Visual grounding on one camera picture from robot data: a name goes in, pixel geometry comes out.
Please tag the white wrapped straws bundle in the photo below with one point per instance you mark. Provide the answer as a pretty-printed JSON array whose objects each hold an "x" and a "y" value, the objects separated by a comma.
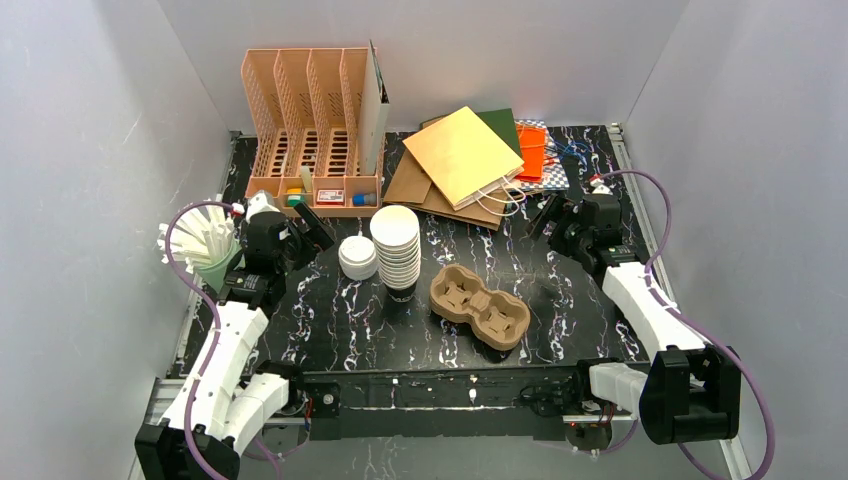
[{"x": 203, "y": 237}]

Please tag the red white small box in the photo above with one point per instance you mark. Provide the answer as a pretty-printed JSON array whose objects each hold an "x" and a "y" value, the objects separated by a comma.
[{"x": 330, "y": 197}]

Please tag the brown kraft paper bag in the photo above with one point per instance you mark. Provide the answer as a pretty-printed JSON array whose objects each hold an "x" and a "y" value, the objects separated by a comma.
[{"x": 410, "y": 186}]

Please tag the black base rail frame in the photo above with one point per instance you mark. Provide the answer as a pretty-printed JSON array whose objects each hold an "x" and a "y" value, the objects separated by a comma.
[{"x": 505, "y": 401}]

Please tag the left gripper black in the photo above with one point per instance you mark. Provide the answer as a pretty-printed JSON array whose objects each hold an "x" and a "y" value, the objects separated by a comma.
[{"x": 299, "y": 230}]

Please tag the stack of paper cups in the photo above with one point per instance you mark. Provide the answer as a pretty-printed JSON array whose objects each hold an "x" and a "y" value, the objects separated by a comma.
[{"x": 395, "y": 232}]

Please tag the tan paper bag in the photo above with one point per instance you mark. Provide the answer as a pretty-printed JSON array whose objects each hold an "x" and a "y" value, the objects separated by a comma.
[{"x": 464, "y": 158}]

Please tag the cardboard two-cup carrier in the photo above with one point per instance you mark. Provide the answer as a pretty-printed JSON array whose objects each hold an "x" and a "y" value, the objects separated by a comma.
[{"x": 497, "y": 318}]

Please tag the dark green paper bag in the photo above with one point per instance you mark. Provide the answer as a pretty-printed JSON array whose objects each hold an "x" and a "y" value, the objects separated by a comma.
[{"x": 502, "y": 122}]

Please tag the green yellow small item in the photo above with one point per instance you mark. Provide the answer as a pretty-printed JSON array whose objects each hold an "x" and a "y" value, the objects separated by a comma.
[{"x": 295, "y": 196}]

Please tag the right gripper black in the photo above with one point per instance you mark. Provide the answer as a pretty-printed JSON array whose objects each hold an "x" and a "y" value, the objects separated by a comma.
[{"x": 556, "y": 223}]

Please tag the green cup holder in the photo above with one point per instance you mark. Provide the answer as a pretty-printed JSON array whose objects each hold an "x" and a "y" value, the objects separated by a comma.
[{"x": 214, "y": 275}]

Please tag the pink desk file organizer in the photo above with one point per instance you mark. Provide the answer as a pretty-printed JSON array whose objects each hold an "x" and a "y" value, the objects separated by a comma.
[{"x": 305, "y": 105}]

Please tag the stack of white lids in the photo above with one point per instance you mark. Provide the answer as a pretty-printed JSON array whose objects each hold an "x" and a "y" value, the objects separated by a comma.
[{"x": 357, "y": 258}]

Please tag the orange paper bag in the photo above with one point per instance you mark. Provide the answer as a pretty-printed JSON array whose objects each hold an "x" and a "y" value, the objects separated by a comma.
[{"x": 533, "y": 147}]

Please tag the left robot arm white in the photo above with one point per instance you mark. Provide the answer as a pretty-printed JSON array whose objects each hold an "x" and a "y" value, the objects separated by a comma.
[{"x": 211, "y": 421}]

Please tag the white folder in organizer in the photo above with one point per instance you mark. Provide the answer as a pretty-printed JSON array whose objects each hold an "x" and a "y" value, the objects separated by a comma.
[{"x": 374, "y": 110}]

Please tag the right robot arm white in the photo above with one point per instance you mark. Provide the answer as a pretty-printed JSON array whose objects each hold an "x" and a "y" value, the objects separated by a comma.
[{"x": 691, "y": 392}]

